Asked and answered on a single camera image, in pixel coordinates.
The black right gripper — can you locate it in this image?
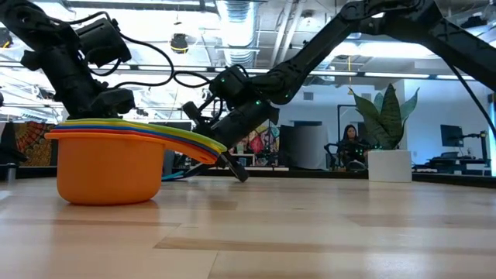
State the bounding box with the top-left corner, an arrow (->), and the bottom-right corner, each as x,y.
204,100 -> 281,184

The yellow measuring cup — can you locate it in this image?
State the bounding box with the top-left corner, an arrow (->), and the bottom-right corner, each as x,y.
56,121 -> 226,154

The small dark blue measuring cup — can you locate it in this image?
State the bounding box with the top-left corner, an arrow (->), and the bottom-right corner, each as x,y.
181,164 -> 206,180

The light blue measuring cup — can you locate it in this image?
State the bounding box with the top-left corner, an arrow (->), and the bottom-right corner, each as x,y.
161,170 -> 188,182

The grey basket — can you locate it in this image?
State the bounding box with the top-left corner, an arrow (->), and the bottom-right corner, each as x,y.
161,150 -> 176,177

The orange measuring cup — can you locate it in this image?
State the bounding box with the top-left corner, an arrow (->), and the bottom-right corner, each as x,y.
43,130 -> 221,206

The black monitor on arm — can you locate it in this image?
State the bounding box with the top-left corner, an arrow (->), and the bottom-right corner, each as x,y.
440,123 -> 489,164

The colourful mural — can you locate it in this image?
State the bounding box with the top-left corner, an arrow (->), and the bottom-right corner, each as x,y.
232,122 -> 281,167

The black monitor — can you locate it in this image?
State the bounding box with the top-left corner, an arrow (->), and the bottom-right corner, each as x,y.
149,121 -> 194,135

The dark grey cabinet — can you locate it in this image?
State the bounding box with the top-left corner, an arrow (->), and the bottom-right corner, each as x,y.
278,120 -> 329,170

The black ceiling sensor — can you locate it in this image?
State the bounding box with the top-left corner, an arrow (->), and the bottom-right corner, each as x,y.
169,33 -> 191,55

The person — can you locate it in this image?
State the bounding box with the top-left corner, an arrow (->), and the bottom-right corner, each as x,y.
333,123 -> 370,172

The long ceiling light strip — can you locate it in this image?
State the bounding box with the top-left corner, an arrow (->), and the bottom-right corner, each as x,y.
309,69 -> 358,78
436,74 -> 477,82
363,71 -> 430,80

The green plant in white pot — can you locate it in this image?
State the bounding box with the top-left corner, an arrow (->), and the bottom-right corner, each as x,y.
348,83 -> 422,183

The black desk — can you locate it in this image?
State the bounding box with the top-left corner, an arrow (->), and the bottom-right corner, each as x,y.
412,154 -> 492,174

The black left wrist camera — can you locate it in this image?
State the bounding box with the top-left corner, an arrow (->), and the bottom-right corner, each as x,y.
75,17 -> 133,69

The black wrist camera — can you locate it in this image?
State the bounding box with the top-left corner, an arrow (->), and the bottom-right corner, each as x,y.
181,100 -> 208,131
75,17 -> 133,69

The colourful wall tapestry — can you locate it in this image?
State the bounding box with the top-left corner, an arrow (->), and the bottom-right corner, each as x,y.
13,122 -> 55,167

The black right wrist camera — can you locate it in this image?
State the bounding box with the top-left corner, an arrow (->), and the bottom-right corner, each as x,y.
181,100 -> 208,131

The black right camera cable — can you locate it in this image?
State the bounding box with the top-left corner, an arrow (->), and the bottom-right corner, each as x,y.
172,70 -> 218,117

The black camera cable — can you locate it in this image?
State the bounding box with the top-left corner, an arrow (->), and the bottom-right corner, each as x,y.
83,10 -> 175,89
172,70 -> 218,117

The black left camera cable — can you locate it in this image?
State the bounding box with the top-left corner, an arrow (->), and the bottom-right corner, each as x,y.
83,10 -> 175,89

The grey metal post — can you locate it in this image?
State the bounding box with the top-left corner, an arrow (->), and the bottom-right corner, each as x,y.
0,162 -> 19,182

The silver ventilation duct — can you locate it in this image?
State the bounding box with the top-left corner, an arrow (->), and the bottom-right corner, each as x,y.
215,0 -> 260,67

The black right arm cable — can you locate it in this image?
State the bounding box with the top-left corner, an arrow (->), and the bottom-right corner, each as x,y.
441,57 -> 496,137

